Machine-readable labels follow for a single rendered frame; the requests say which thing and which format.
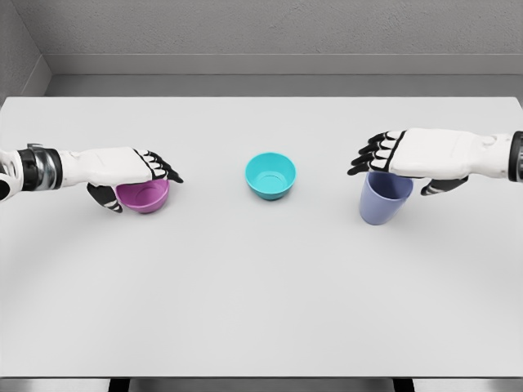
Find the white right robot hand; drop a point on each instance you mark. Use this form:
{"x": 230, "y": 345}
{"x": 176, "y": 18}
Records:
{"x": 425, "y": 153}

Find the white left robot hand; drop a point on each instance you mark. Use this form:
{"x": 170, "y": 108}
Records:
{"x": 116, "y": 165}

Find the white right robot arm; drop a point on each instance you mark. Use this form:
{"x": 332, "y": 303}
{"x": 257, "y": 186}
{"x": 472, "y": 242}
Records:
{"x": 492, "y": 157}

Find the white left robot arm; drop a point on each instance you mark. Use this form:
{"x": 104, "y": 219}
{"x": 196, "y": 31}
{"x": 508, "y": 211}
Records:
{"x": 41, "y": 167}

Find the purple plastic bowl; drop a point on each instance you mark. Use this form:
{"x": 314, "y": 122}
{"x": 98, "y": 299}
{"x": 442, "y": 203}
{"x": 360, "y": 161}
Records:
{"x": 145, "y": 198}

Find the lavender plastic cup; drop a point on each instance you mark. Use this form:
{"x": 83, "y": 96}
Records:
{"x": 383, "y": 200}

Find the teal plastic bowl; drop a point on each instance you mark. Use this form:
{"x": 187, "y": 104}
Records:
{"x": 270, "y": 175}

